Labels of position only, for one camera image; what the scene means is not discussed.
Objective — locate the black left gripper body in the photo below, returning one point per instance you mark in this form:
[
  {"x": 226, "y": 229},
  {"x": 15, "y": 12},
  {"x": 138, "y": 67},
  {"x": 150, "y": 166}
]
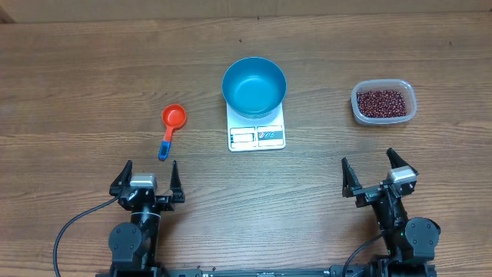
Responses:
[{"x": 162, "y": 205}]

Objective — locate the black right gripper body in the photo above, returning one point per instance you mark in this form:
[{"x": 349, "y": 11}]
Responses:
[{"x": 388, "y": 215}]

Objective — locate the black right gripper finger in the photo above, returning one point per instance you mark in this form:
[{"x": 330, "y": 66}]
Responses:
[
  {"x": 396, "y": 161},
  {"x": 350, "y": 180}
]

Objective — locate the teal plastic bowl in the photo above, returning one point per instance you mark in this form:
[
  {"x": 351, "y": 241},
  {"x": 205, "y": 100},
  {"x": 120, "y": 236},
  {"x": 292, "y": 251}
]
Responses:
[{"x": 254, "y": 87}]

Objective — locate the clear plastic container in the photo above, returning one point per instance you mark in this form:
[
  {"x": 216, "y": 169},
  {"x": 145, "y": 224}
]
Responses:
[{"x": 385, "y": 84}]

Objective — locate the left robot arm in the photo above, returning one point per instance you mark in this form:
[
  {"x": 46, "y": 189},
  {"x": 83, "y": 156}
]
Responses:
[{"x": 134, "y": 244}]

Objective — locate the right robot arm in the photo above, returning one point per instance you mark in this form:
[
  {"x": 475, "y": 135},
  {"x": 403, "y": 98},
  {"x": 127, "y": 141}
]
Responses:
[{"x": 410, "y": 243}]

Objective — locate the red scoop with blue handle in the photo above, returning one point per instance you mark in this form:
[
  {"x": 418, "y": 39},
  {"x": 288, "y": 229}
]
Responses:
[{"x": 174, "y": 117}]

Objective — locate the red adzuki beans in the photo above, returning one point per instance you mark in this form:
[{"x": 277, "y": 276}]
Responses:
[{"x": 381, "y": 104}]

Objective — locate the white digital kitchen scale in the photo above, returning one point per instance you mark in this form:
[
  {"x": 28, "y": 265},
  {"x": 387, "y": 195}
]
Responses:
[{"x": 256, "y": 134}]

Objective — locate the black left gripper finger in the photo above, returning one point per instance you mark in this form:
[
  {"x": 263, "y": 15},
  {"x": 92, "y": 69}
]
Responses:
[
  {"x": 178, "y": 195},
  {"x": 122, "y": 180}
]

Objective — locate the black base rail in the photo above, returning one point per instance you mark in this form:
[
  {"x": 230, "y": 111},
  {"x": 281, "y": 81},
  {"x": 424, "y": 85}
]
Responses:
[{"x": 333, "y": 271}]

